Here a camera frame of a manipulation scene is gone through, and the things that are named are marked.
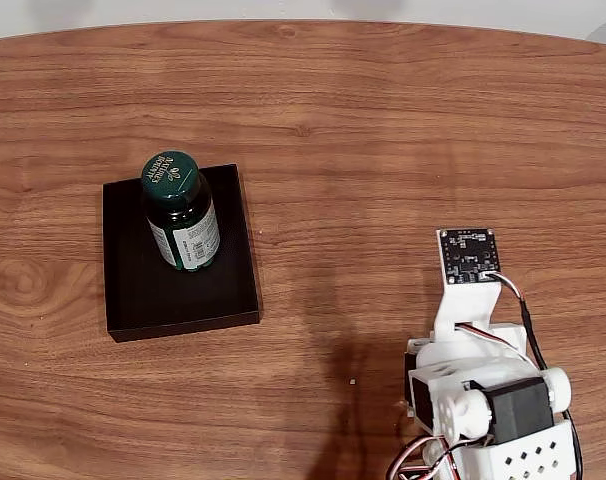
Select green pill bottle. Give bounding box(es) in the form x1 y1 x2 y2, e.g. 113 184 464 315
140 148 222 274

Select black shallow cardboard box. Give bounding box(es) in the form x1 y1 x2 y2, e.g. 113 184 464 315
101 163 262 345

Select striped gripper servo wire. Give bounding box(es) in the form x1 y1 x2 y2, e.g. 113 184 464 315
455 322 529 362

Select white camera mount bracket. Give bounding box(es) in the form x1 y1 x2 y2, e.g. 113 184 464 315
431 228 504 346

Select black camera cable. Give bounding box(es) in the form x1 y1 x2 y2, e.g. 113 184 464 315
485 272 584 480

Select black camera circuit board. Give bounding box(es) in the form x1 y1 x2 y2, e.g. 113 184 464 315
436 228 502 286

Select looped red white servo wire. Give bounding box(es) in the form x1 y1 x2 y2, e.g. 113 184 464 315
386 433 459 480

